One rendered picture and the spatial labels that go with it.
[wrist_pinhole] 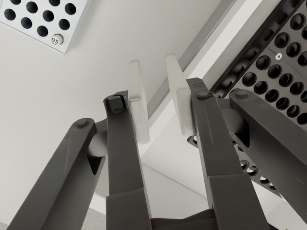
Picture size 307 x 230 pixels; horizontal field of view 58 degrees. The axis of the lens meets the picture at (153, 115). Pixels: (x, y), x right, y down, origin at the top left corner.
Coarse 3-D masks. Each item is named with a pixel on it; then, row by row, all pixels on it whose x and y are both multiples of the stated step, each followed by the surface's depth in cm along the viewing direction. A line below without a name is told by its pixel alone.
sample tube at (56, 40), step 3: (54, 36) 31; (57, 36) 31; (60, 36) 32; (51, 39) 31; (54, 39) 31; (57, 39) 31; (60, 39) 32; (63, 39) 33; (51, 42) 31; (54, 42) 31; (57, 42) 31; (60, 42) 32; (54, 45) 31; (57, 45) 32
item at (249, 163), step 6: (192, 138) 27; (192, 144) 27; (240, 156) 28; (246, 162) 29; (252, 162) 28; (246, 168) 29; (258, 168) 29; (252, 174) 29; (258, 174) 29; (252, 180) 29; (258, 180) 29; (264, 180) 30; (264, 186) 30; (270, 186) 30; (276, 192) 30
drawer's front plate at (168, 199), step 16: (144, 176) 33; (160, 176) 36; (96, 192) 26; (160, 192) 33; (176, 192) 35; (192, 192) 37; (96, 208) 26; (160, 208) 30; (176, 208) 32; (192, 208) 34; (208, 208) 36
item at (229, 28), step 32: (224, 0) 27; (256, 0) 22; (224, 32) 23; (192, 64) 26; (224, 64) 31; (160, 96) 28; (160, 128) 27; (160, 160) 35; (192, 160) 36; (256, 192) 38; (288, 224) 36
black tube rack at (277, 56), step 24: (288, 0) 25; (264, 24) 26; (288, 24) 23; (264, 48) 24; (288, 48) 27; (240, 72) 28; (264, 72) 24; (288, 72) 25; (216, 96) 29; (264, 96) 25; (288, 96) 26
